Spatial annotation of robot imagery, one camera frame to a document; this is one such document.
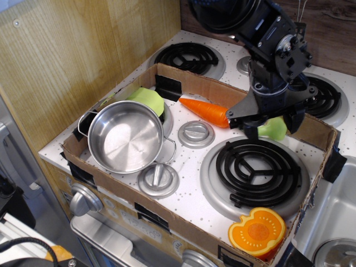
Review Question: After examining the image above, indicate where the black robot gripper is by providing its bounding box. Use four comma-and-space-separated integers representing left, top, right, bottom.
226, 60, 318, 140

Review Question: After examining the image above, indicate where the green toy broccoli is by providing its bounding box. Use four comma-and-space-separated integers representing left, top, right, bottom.
258, 117, 287, 141

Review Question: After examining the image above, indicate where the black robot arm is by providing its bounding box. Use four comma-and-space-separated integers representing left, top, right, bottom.
189, 1, 317, 140

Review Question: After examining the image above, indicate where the orange toy carrot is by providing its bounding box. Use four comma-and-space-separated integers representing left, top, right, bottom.
179, 98, 229, 128

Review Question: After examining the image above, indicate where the back right black burner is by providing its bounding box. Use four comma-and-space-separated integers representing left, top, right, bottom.
304, 72, 349, 127

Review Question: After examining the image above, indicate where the black burner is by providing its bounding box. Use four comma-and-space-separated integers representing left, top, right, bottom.
200, 137, 311, 221
304, 72, 349, 127
148, 42, 226, 80

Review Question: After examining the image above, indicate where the front right black burner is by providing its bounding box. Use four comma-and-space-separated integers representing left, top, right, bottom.
200, 137, 311, 221

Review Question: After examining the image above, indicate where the silver stove knob back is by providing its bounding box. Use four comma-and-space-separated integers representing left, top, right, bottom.
236, 56, 250, 76

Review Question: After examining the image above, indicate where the silver stove knob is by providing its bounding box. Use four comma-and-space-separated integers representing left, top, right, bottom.
236, 56, 250, 76
137, 164, 180, 199
177, 121, 215, 149

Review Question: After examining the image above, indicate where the silver stove knob centre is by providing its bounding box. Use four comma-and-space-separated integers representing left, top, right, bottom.
177, 121, 215, 149

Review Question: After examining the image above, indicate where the back left black burner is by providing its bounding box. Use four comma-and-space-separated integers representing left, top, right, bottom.
148, 42, 226, 80

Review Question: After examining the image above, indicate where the hanging metal spatula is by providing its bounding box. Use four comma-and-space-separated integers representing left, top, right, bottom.
295, 0, 308, 30

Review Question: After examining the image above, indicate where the orange toy pumpkin half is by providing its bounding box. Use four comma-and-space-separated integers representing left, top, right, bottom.
228, 207, 286, 259

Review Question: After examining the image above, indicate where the light green toy lid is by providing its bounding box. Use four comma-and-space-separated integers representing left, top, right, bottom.
127, 87, 164, 117

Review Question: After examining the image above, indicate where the silver toy sink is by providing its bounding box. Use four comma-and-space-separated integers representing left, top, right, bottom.
290, 156, 355, 266

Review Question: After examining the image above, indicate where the silver stove knob front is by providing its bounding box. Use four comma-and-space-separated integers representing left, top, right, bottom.
137, 164, 180, 199

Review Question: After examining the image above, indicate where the silver metal pot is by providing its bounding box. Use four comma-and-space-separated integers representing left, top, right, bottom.
77, 101, 176, 174

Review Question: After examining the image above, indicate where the silver oven knob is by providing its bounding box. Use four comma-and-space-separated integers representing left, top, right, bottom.
181, 249, 217, 267
70, 183, 103, 216

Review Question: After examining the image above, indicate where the silver oven front knob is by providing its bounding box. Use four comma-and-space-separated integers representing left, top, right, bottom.
70, 183, 103, 216

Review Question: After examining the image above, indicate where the silver oven door handle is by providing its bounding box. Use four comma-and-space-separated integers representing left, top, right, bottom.
71, 215, 151, 266

